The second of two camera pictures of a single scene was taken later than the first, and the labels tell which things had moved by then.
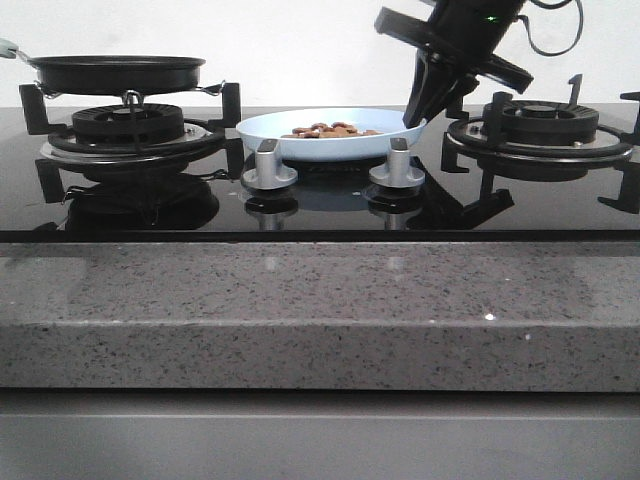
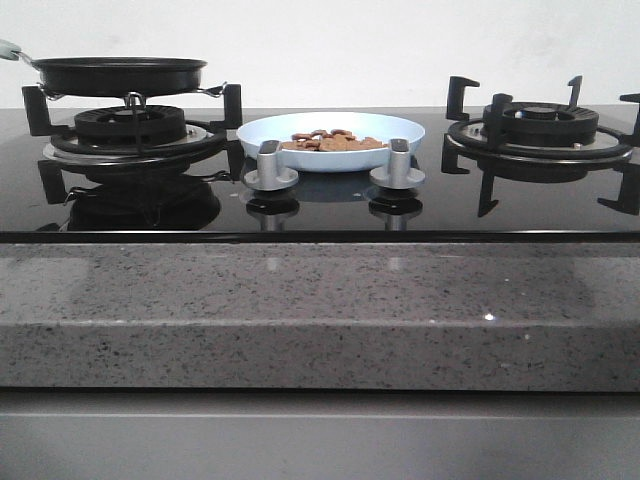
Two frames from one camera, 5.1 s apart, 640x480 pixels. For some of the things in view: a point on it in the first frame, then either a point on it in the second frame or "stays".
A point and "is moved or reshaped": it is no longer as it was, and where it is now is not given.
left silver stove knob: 267,172 stays
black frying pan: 122,75 stays
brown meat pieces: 333,130 to 334,140
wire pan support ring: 213,132 to 211,90
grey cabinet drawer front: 306,434 stays
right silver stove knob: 398,172 stays
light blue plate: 328,134 is moved or reshaped
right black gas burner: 545,141 stays
